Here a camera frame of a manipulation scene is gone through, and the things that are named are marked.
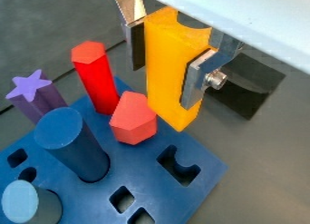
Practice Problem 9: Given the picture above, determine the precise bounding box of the tall blue cylinder peg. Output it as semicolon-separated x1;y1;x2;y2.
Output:
33;107;109;182

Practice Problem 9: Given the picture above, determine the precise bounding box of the tall red hexagonal peg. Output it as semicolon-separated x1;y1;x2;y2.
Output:
71;41;119;115

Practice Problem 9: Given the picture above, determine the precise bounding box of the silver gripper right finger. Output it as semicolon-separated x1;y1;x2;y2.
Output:
179;29;243;110

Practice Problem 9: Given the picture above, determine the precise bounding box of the blue peg board base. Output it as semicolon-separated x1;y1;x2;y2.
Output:
0;76;228;224

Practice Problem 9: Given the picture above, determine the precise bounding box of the light blue cylinder peg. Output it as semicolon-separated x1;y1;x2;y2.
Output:
1;180;63;224

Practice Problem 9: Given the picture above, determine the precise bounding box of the yellow arch block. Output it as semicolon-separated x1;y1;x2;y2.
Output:
144;6;211;131

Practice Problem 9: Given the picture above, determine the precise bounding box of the purple star peg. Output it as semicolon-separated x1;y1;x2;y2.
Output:
6;69;68;123

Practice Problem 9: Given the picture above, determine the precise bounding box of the black curved fixture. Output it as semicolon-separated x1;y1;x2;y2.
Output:
206;54;286;120

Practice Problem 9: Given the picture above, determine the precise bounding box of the short red peg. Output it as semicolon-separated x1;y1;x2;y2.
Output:
109;91;157;145

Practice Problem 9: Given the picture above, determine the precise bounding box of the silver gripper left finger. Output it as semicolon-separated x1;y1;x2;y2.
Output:
113;0;147;71

